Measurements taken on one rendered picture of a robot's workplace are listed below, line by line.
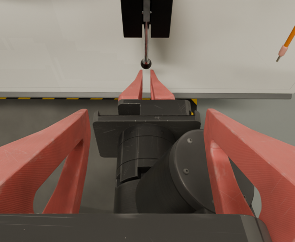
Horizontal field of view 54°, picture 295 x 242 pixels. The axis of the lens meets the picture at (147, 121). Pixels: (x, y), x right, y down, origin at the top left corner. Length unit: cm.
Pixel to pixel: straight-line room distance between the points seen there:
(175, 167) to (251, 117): 132
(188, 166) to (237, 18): 26
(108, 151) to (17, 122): 121
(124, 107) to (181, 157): 13
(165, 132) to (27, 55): 26
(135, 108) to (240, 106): 119
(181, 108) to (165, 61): 17
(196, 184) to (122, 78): 33
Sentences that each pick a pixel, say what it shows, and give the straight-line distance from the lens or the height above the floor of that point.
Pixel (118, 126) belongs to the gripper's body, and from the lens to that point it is 28.
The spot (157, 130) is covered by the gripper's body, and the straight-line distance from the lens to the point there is 27.
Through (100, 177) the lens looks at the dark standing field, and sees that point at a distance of 147.
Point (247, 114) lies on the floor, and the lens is 147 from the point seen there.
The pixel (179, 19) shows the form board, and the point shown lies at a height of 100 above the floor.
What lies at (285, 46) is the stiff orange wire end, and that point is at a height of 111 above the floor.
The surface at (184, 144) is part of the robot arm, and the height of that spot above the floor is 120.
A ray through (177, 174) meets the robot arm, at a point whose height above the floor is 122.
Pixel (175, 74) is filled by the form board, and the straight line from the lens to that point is 46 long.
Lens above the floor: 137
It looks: 82 degrees down
